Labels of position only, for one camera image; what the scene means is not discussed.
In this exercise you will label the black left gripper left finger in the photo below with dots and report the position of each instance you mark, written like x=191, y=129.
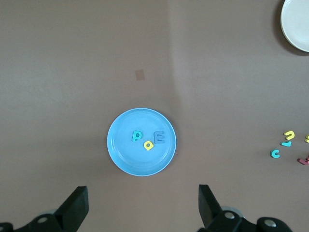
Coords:
x=62, y=220

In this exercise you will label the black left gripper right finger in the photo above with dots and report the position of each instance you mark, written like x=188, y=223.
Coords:
x=217, y=222

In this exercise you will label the blue foam letter E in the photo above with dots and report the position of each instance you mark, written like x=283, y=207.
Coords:
x=160, y=137

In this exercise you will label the yellow foam letter a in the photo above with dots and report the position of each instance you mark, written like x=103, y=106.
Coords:
x=148, y=146

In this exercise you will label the teal foam letter p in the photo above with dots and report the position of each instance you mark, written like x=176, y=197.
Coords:
x=136, y=135

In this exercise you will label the teal foam letter c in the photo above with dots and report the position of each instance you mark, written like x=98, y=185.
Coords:
x=274, y=153

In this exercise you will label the blue plate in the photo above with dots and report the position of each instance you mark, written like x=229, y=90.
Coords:
x=140, y=162

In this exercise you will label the teal foam letter l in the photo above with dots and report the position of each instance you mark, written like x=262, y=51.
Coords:
x=286, y=144

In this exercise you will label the red foam letter f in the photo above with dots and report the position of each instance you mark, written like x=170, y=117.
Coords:
x=303, y=161

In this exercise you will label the yellow foam letter u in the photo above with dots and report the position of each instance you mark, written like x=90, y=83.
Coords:
x=289, y=134

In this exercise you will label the yellow foam letter s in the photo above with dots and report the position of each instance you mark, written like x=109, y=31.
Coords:
x=307, y=138

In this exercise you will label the brown tape patch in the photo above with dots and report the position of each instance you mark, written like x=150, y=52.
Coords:
x=139, y=75

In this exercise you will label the white plate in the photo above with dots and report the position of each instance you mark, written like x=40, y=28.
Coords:
x=298, y=24

